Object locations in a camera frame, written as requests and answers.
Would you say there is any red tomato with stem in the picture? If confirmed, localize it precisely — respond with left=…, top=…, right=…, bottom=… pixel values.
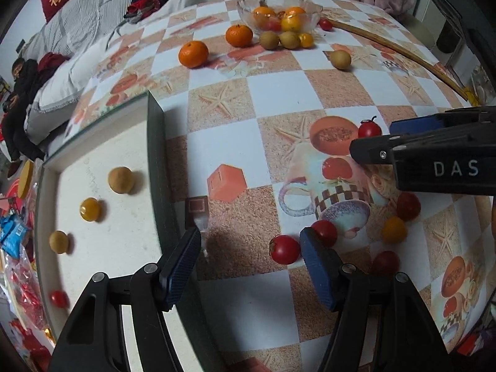
left=358, top=116, right=383, bottom=139

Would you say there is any red cherry tomato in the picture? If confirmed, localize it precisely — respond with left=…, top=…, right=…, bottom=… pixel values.
left=269, top=235, right=301, bottom=265
left=51, top=290, right=69, bottom=309

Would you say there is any yellow cherry tomato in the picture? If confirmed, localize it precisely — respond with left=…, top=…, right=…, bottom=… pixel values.
left=79, top=197, right=101, bottom=222
left=299, top=33, right=314, bottom=49

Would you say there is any white tray with green rim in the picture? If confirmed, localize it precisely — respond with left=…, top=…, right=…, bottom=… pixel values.
left=34, top=92, right=201, bottom=371

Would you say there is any orange cherry tomato on table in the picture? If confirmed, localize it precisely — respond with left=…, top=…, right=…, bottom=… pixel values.
left=381, top=216, right=408, bottom=244

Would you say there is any lone longan on table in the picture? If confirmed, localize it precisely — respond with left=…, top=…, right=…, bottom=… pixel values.
left=330, top=50, right=352, bottom=71

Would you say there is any wooden hoop on table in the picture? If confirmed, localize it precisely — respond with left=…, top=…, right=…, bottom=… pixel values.
left=329, top=19, right=482, bottom=107

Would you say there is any brown longan fruit right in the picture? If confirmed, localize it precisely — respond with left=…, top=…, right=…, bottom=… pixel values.
left=108, top=166, right=135, bottom=194

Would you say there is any brown longan fruit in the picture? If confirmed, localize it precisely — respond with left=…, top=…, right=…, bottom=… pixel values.
left=49, top=230, right=70, bottom=255
left=108, top=166, right=135, bottom=194

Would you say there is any brown longan fruit left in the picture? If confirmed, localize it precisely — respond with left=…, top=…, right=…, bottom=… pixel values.
left=49, top=230, right=70, bottom=255

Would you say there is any yellow cherry tomato by bowl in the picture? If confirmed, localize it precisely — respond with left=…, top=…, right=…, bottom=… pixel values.
left=299, top=33, right=314, bottom=49

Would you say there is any red tomato near bowl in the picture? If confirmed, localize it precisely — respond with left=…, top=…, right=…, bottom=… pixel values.
left=319, top=18, right=333, bottom=32

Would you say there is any longan beside bowl right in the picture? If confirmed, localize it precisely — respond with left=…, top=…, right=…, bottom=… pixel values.
left=279, top=31, right=301, bottom=50

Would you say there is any longan beside bowl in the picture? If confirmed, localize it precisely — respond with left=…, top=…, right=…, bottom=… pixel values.
left=259, top=31, right=280, bottom=51
left=279, top=31, right=301, bottom=50

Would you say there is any longan beside bowl left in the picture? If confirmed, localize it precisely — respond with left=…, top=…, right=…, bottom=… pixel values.
left=259, top=31, right=280, bottom=51

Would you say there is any clear glass fruit bowl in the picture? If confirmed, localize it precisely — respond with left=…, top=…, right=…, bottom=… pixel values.
left=236, top=0, right=323, bottom=34

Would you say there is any blue snack packet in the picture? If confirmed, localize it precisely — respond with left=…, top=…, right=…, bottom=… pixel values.
left=1, top=214, right=31, bottom=259

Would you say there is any plastic jar with yellow lid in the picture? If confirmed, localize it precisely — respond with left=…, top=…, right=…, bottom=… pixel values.
left=17, top=160, right=34, bottom=199

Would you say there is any smaller orange mandarin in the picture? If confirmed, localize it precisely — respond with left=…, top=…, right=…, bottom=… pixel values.
left=224, top=24, right=253, bottom=48

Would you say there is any large orange mandarin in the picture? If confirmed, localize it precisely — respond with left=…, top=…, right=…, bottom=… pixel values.
left=178, top=40, right=209, bottom=69

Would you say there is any seated person in black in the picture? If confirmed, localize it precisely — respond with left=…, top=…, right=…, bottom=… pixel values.
left=2, top=58, right=45, bottom=162

